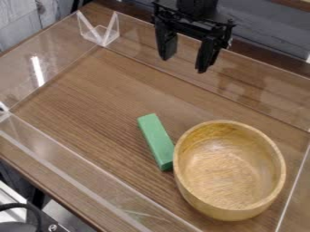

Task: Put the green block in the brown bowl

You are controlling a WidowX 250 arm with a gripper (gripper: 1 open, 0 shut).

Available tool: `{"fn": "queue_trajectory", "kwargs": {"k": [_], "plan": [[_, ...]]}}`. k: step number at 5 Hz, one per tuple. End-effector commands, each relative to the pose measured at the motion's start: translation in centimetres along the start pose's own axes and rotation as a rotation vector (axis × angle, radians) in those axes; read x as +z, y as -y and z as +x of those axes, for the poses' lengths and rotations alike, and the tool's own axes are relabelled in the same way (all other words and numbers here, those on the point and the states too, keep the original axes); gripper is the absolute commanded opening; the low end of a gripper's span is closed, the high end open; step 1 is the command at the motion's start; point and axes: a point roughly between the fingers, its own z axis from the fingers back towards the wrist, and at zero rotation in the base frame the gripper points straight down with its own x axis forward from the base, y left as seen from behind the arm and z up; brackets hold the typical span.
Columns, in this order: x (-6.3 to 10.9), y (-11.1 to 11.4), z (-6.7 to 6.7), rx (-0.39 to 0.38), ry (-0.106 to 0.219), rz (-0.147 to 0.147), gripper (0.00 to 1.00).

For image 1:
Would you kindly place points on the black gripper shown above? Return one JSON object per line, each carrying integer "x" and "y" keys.
{"x": 196, "y": 19}

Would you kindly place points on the green rectangular block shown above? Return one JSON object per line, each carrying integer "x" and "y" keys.
{"x": 159, "y": 142}

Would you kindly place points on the brown wooden bowl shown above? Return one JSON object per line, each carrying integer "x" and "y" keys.
{"x": 230, "y": 170}

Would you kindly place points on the clear acrylic corner bracket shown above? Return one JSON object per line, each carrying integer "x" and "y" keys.
{"x": 101, "y": 35}

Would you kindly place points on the clear acrylic tray wall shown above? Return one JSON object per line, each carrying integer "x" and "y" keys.
{"x": 71, "y": 97}

